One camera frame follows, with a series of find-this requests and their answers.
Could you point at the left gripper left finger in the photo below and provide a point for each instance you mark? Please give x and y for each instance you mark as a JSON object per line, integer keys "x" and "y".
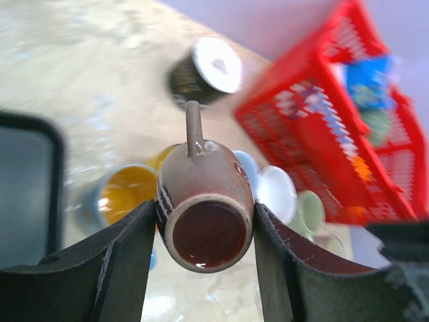
{"x": 101, "y": 278}

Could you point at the blue white snack bag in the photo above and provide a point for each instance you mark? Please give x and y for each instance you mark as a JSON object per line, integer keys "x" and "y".
{"x": 369, "y": 82}

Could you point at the orange fruit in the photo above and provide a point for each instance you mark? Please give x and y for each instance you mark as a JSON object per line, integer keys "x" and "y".
{"x": 362, "y": 169}

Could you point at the red plastic basket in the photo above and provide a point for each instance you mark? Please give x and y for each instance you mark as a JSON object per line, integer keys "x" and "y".
{"x": 303, "y": 121}

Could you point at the yellow mug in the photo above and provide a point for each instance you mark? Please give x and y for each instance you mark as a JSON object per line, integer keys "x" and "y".
{"x": 156, "y": 161}

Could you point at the black labelled can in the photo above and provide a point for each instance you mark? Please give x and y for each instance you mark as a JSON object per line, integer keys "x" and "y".
{"x": 209, "y": 71}

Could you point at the dark maroon mug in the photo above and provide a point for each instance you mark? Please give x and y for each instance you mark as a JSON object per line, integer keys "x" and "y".
{"x": 205, "y": 206}

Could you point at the pale blue mug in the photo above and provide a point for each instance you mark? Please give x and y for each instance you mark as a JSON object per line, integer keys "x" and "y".
{"x": 252, "y": 170}

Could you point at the pale green mug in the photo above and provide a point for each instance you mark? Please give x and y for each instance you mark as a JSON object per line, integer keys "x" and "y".
{"x": 309, "y": 216}

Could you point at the white cream mug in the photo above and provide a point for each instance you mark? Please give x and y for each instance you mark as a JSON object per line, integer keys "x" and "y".
{"x": 330, "y": 243}

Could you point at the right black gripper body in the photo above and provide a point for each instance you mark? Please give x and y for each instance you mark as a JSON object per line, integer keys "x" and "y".
{"x": 405, "y": 245}

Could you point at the green melon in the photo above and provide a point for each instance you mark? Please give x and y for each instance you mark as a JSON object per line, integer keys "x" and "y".
{"x": 379, "y": 123}

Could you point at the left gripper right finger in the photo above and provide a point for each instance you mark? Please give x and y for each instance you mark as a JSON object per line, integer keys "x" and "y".
{"x": 300, "y": 281}

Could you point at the black plastic tray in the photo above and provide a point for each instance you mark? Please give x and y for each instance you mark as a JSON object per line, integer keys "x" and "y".
{"x": 32, "y": 186}

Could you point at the teal rimmed mug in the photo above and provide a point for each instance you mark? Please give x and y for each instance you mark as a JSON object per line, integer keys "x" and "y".
{"x": 104, "y": 201}

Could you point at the brown floral mug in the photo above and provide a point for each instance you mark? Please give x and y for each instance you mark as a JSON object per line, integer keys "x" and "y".
{"x": 278, "y": 193}

